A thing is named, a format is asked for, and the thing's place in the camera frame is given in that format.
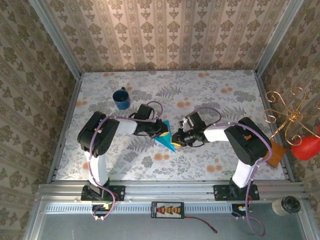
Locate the dark blue ceramic mug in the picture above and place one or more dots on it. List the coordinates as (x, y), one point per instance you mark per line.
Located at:
(121, 101)

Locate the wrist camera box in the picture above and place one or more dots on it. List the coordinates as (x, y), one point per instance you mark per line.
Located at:
(195, 121)
(146, 112)

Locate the left arm's black base plate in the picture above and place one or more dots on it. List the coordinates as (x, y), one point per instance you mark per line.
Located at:
(117, 193)

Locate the aluminium frame post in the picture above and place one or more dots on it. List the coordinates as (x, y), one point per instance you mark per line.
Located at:
(277, 37)
(56, 37)

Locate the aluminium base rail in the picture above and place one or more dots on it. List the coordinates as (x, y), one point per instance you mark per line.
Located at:
(170, 190)

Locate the red heart-shaped ornament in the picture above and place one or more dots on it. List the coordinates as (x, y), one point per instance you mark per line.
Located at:
(306, 148)

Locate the brown wooden block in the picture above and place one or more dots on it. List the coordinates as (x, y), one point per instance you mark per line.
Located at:
(276, 155)

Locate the right arm's black base plate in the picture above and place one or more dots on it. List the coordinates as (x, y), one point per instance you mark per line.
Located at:
(222, 193)

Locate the white roll with black core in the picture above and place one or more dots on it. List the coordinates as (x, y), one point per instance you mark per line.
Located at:
(287, 206)

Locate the blue square paper sheet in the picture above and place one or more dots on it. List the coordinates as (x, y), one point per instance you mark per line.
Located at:
(166, 143)

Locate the aluminium side rail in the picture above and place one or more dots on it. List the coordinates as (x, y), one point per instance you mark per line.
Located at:
(65, 125)
(275, 100)

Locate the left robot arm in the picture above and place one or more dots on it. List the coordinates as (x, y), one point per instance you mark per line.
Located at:
(97, 135)

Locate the floral patterned table cover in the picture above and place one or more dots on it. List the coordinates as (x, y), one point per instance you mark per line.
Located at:
(200, 162)

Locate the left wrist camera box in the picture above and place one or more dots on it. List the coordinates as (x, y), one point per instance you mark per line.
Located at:
(146, 112)

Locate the small black connector board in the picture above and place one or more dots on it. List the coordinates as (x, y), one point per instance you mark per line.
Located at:
(241, 208)
(101, 207)

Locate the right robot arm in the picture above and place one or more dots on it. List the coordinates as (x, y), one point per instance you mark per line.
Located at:
(247, 140)

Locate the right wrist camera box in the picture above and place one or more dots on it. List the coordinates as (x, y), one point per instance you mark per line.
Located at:
(195, 121)

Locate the black power distribution board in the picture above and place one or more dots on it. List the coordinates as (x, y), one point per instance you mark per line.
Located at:
(167, 210)

